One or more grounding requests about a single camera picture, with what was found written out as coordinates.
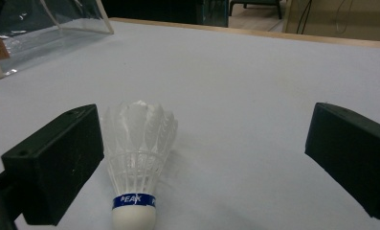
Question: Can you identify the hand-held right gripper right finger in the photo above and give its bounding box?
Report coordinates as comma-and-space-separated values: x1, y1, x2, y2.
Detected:
304, 102, 380, 220

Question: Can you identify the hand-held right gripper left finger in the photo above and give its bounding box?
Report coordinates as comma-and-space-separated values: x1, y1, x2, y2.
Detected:
0, 103, 105, 227

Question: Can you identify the white feather shuttlecock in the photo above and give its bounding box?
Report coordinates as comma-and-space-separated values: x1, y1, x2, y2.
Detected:
100, 100, 179, 230

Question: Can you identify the clear plastic pouch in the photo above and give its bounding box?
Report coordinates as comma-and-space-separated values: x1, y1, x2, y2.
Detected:
0, 0, 115, 81

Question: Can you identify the dark chair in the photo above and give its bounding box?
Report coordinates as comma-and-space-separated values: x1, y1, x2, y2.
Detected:
229, 0, 283, 20

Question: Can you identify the dark cabinet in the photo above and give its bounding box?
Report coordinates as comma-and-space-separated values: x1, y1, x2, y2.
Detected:
101, 0, 230, 28

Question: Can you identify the black cable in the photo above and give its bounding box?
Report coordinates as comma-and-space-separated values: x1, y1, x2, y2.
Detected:
296, 0, 314, 35

